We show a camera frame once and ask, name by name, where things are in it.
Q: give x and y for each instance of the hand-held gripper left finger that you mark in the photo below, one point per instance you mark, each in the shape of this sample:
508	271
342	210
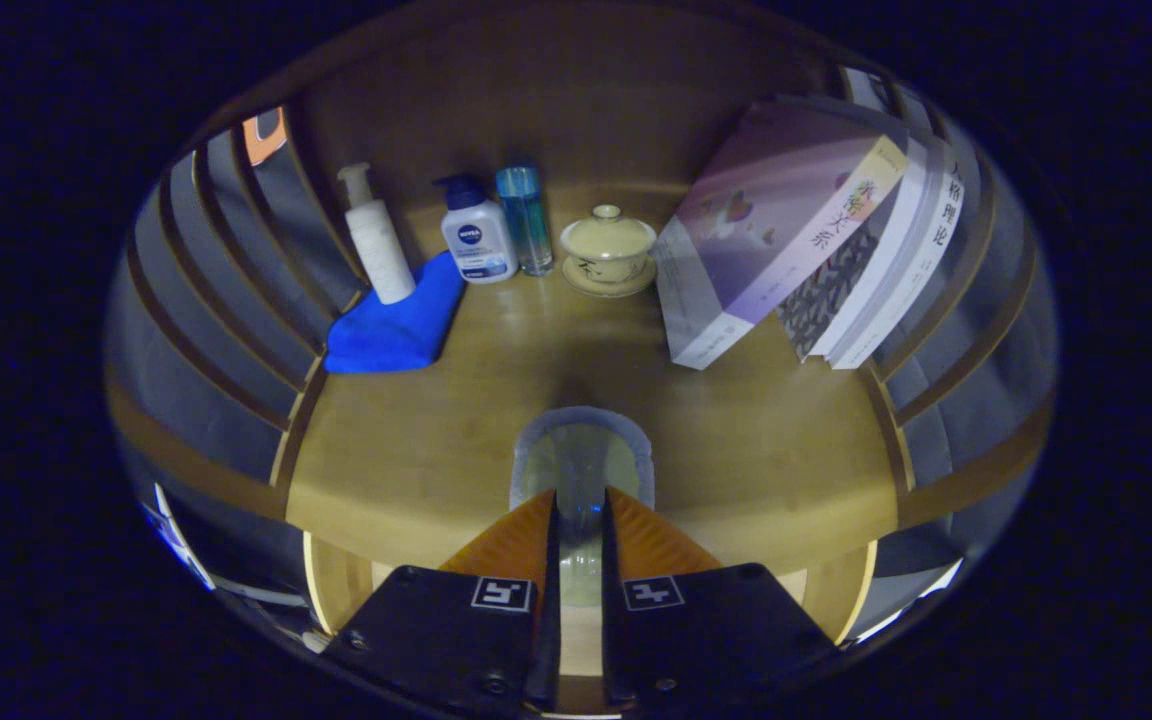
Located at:
446	630

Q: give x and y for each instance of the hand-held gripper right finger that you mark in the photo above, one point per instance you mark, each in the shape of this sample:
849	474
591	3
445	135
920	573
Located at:
706	630

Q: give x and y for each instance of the wooden countertop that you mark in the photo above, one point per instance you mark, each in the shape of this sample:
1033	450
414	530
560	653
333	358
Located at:
436	450

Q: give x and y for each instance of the wooden cabinet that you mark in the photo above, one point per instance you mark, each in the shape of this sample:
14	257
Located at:
576	100

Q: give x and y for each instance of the blue cloth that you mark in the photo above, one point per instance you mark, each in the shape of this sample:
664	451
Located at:
386	335

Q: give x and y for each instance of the patterned book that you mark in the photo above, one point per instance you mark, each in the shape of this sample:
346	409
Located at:
821	290

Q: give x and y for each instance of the white pump bottle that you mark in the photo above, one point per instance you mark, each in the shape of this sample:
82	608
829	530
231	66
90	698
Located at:
381	250

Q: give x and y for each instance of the white bottle blue cap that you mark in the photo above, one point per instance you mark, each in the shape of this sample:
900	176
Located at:
476	240

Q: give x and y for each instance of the beige lidded tea cup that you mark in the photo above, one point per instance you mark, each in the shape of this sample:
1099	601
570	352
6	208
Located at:
608	250

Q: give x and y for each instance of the teal clear bottle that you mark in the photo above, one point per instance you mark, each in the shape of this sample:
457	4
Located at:
528	225

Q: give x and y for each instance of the purple book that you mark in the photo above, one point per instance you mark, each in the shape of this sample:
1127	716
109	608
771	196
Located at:
766	220

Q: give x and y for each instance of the white book printed spine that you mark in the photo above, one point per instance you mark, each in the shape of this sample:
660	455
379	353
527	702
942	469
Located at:
926	250

